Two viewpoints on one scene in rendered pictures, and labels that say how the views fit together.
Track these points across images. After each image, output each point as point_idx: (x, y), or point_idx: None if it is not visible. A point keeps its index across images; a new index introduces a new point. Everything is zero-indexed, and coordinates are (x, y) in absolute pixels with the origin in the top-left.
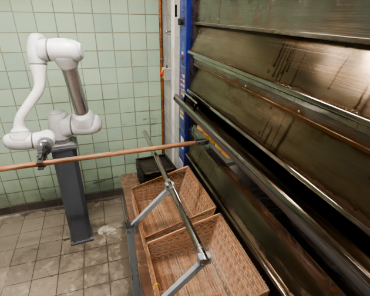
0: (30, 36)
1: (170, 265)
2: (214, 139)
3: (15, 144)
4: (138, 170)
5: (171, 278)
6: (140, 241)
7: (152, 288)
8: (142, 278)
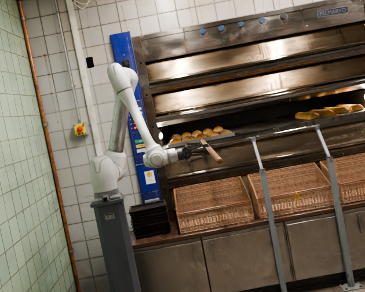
0: (118, 65)
1: None
2: (248, 103)
3: (165, 156)
4: (148, 215)
5: None
6: (237, 224)
7: (287, 213)
8: (277, 218)
